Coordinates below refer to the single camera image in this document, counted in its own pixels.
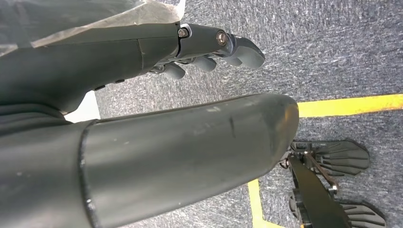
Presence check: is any black robot foot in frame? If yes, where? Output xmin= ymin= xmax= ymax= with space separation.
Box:
xmin=289 ymin=189 xmax=387 ymax=228
xmin=290 ymin=140 xmax=371 ymax=177

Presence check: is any yellow floor tape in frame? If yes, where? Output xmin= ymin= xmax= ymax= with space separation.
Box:
xmin=248 ymin=94 xmax=403 ymax=228

